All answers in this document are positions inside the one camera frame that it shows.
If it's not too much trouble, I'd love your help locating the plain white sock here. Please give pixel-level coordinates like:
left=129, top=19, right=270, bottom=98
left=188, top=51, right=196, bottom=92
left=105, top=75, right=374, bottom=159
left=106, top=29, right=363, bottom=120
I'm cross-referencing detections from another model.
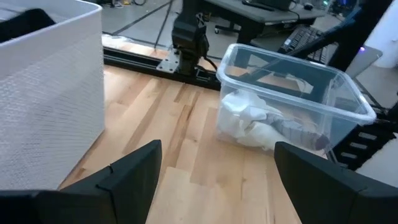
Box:
left=238, top=123, right=292, bottom=152

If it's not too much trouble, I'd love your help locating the black keyboard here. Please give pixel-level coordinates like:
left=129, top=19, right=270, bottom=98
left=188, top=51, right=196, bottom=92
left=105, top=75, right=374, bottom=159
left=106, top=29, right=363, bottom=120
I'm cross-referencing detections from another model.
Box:
left=277, top=24, right=331, bottom=65

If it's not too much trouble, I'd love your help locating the white perforated laundry basket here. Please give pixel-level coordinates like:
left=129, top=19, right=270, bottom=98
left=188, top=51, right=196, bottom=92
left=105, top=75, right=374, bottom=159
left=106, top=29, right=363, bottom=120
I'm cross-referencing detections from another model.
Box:
left=0, top=0, right=105, bottom=191

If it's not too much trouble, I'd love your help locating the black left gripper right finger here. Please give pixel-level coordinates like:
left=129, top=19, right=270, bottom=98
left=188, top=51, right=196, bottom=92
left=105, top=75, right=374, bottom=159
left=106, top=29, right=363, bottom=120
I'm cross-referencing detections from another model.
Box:
left=274, top=141, right=369, bottom=224

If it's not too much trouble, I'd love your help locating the silver mounting plate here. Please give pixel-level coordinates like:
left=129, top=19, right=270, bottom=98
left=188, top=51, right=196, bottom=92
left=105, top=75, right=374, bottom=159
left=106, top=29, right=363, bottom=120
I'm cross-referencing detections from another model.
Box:
left=156, top=51, right=182, bottom=74

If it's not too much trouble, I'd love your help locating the black cloth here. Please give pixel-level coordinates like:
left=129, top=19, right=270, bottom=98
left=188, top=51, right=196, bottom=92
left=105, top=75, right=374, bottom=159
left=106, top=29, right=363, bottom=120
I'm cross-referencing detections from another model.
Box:
left=0, top=8, right=57, bottom=44

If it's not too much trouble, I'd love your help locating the black diagonal frame brace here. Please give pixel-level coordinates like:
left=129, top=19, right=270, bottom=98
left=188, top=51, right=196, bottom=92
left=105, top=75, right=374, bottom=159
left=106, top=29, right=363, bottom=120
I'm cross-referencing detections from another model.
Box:
left=287, top=7, right=363, bottom=60

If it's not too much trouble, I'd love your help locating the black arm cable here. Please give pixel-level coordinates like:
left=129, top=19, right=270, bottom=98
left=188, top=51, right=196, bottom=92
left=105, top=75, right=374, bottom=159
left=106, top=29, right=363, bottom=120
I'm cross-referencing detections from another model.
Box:
left=198, top=54, right=219, bottom=72

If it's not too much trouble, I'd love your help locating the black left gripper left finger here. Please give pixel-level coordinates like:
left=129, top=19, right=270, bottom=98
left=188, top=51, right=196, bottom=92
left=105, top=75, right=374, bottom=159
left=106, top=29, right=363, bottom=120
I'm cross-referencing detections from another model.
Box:
left=60, top=139, right=164, bottom=224

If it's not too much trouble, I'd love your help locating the white sock with logo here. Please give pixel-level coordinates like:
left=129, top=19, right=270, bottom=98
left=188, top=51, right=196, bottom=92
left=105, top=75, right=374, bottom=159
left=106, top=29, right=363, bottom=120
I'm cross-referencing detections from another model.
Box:
left=219, top=90, right=280, bottom=138

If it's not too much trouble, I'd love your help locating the silver laptop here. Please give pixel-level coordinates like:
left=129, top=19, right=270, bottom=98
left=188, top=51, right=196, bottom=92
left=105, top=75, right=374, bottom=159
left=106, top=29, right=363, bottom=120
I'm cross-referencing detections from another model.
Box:
left=343, top=44, right=384, bottom=79

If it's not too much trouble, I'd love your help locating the white grey-striped sock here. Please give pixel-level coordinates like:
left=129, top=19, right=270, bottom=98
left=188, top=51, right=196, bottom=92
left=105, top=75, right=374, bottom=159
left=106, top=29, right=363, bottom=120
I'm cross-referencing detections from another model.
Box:
left=264, top=111, right=331, bottom=152

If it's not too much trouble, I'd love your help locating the black table frame rail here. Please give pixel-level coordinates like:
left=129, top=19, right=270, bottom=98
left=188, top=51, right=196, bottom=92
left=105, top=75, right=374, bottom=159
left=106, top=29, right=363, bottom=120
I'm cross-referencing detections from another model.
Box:
left=102, top=45, right=222, bottom=91

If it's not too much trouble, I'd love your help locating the clear plastic bin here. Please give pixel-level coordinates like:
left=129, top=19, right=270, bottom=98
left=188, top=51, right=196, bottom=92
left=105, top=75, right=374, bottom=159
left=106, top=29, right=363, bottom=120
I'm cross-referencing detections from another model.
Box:
left=215, top=43, right=378, bottom=156

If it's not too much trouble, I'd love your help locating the black frame post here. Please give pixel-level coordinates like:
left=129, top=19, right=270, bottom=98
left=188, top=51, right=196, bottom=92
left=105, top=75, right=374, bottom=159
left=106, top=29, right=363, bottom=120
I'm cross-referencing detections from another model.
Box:
left=328, top=0, right=394, bottom=73

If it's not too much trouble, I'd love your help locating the black slotted bracket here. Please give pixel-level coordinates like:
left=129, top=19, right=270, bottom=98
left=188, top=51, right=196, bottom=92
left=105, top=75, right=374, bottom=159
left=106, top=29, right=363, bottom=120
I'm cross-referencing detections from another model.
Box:
left=328, top=119, right=398, bottom=171

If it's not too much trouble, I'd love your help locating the dark grey desk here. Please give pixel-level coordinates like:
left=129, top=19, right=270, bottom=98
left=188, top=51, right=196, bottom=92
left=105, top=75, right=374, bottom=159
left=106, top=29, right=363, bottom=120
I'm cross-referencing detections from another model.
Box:
left=203, top=0, right=327, bottom=44

